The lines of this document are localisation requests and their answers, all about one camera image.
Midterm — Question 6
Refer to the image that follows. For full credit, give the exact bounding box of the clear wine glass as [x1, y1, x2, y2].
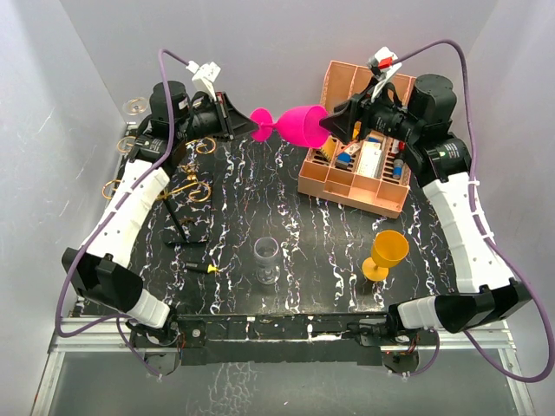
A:
[253, 237, 280, 285]
[116, 135, 135, 154]
[122, 97, 149, 116]

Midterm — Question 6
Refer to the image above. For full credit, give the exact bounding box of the purple cable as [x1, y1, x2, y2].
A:
[55, 48, 196, 378]
[389, 39, 555, 383]

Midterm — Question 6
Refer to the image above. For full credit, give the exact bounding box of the gold wire wine glass rack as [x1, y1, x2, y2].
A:
[101, 137, 217, 247]

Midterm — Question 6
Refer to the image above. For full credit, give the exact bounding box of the white staples box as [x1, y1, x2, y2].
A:
[356, 136, 383, 179]

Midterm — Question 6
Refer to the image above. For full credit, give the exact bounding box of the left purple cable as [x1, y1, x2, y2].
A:
[55, 48, 196, 378]

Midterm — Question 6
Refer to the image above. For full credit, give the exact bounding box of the orange plastic wine glass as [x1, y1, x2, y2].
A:
[362, 230, 409, 282]

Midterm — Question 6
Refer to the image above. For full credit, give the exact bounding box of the peach desk organizer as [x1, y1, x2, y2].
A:
[297, 61, 415, 218]

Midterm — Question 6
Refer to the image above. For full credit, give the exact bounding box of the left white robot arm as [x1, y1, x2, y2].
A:
[62, 81, 256, 346]

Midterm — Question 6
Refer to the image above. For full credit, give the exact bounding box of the black yellow screwdriver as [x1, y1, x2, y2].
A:
[185, 262, 218, 274]

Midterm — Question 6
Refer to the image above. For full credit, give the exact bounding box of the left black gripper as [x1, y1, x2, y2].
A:
[177, 93, 259, 144]

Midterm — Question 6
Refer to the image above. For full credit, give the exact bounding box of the pink plastic wine glass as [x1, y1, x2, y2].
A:
[250, 105, 330, 148]

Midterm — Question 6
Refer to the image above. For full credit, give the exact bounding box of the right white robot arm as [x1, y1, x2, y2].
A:
[320, 74, 532, 344]

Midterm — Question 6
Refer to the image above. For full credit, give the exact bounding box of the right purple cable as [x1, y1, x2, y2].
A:
[389, 39, 555, 383]

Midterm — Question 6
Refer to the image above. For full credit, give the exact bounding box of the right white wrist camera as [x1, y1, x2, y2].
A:
[367, 47, 402, 102]

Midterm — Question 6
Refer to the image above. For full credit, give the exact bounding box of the aluminium frame rail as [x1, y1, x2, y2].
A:
[32, 315, 535, 415]

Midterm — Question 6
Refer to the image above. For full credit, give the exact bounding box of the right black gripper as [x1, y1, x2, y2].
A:
[320, 77, 421, 145]

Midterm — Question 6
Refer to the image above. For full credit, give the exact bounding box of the blue grey eraser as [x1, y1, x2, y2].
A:
[336, 142, 361, 169]

